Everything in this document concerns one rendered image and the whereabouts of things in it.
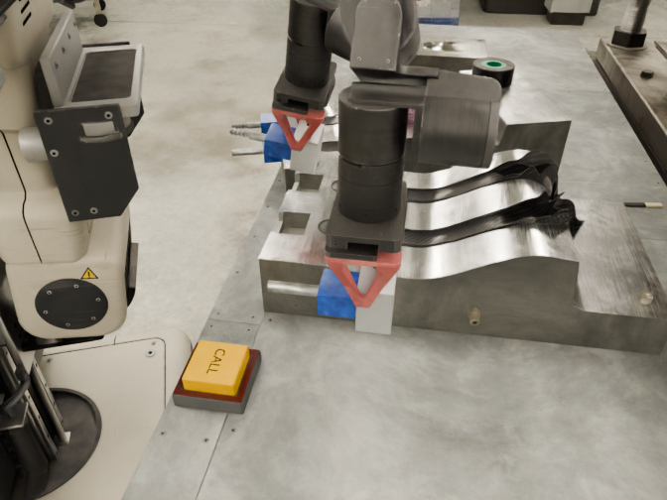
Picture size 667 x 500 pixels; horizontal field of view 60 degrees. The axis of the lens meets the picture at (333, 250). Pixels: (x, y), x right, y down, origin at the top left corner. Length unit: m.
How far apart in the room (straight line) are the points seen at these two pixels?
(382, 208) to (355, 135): 0.07
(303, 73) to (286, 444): 0.44
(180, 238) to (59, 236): 1.46
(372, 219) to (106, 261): 0.52
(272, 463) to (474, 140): 0.38
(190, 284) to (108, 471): 0.95
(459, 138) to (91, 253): 0.63
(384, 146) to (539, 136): 0.64
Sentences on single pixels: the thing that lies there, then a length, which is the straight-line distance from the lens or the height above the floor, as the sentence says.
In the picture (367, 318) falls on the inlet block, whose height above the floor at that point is 0.93.
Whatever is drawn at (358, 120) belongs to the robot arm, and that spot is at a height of 1.14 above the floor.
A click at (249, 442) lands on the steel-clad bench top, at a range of 0.64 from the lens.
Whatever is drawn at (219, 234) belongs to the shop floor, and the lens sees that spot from 2.33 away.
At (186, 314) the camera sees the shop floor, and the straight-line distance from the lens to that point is 1.99.
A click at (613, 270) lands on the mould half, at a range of 0.82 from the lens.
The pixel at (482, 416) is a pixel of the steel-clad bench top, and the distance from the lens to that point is 0.68.
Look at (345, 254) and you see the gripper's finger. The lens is 0.50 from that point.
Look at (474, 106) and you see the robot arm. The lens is 0.46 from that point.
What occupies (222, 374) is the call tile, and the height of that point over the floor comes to 0.84.
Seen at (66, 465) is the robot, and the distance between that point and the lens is 1.36.
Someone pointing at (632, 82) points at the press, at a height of 0.78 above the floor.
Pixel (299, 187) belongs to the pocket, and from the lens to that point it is 0.90.
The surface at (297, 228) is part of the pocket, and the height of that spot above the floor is 0.86.
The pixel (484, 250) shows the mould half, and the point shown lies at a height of 0.91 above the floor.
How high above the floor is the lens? 1.33
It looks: 37 degrees down
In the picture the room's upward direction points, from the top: straight up
